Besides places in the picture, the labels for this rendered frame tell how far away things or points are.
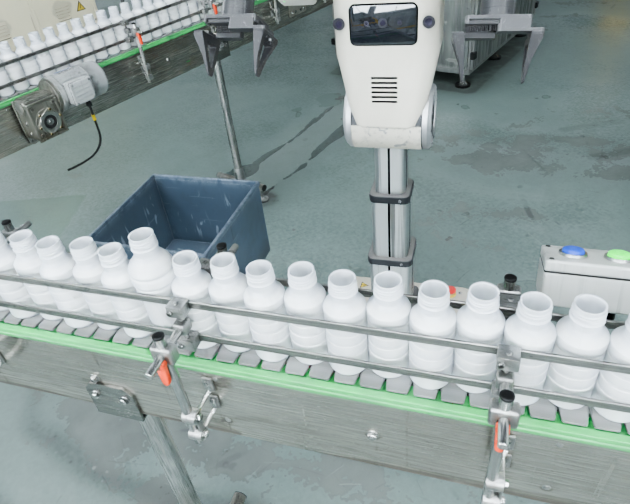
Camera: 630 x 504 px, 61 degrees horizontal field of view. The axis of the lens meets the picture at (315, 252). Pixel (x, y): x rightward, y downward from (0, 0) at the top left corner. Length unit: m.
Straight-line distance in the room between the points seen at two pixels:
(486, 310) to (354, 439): 0.32
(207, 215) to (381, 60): 0.63
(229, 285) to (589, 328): 0.46
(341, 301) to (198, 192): 0.85
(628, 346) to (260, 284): 0.45
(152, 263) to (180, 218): 0.77
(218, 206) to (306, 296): 0.78
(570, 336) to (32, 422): 2.01
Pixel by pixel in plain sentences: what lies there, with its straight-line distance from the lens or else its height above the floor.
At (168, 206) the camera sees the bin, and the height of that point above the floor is 0.85.
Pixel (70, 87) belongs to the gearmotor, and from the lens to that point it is 2.18.
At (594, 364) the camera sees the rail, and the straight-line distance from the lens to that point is 0.71.
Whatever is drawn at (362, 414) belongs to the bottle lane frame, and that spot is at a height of 0.95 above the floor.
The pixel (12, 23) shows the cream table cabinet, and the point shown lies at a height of 0.77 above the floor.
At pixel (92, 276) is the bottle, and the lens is 0.90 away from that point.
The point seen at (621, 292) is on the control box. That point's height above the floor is 1.09.
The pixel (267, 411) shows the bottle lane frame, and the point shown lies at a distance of 0.90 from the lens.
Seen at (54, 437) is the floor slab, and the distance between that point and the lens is 2.27.
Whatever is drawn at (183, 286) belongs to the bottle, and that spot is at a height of 1.13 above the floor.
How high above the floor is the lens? 1.62
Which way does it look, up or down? 37 degrees down
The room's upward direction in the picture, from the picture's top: 7 degrees counter-clockwise
